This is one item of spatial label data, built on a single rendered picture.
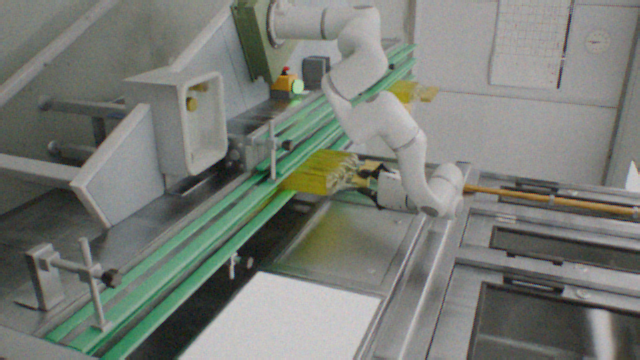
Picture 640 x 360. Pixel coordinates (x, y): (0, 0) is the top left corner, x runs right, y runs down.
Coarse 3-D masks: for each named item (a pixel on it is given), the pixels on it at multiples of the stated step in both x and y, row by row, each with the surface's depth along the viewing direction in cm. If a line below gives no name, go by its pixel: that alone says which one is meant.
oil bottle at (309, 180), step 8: (296, 168) 151; (304, 168) 151; (288, 176) 149; (296, 176) 148; (304, 176) 147; (312, 176) 146; (320, 176) 146; (328, 176) 146; (336, 176) 147; (280, 184) 151; (288, 184) 150; (296, 184) 149; (304, 184) 148; (312, 184) 147; (320, 184) 146; (328, 184) 145; (336, 184) 146; (312, 192) 148; (320, 192) 147; (328, 192) 146
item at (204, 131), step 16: (192, 80) 119; (208, 80) 130; (192, 96) 131; (208, 96) 132; (192, 112) 132; (208, 112) 134; (224, 112) 133; (192, 128) 133; (208, 128) 136; (224, 128) 134; (192, 144) 134; (208, 144) 137; (224, 144) 136; (208, 160) 131
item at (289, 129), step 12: (408, 48) 274; (396, 60) 245; (324, 96) 183; (312, 108) 170; (324, 108) 169; (288, 120) 158; (300, 120) 159; (312, 120) 158; (276, 132) 148; (288, 132) 147; (300, 132) 150
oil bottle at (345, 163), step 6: (312, 156) 160; (318, 156) 160; (324, 156) 160; (330, 156) 160; (318, 162) 157; (324, 162) 156; (330, 162) 156; (336, 162) 155; (342, 162) 155; (348, 162) 156; (348, 168) 155
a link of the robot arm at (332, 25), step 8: (328, 8) 149; (336, 8) 148; (344, 8) 147; (352, 8) 146; (360, 8) 144; (368, 8) 144; (328, 16) 147; (336, 16) 146; (344, 16) 145; (352, 16) 144; (360, 16) 143; (368, 16) 143; (376, 16) 145; (328, 24) 147; (336, 24) 146; (344, 24) 146; (376, 24) 145; (328, 32) 149; (336, 32) 148; (376, 32) 146; (328, 40) 152
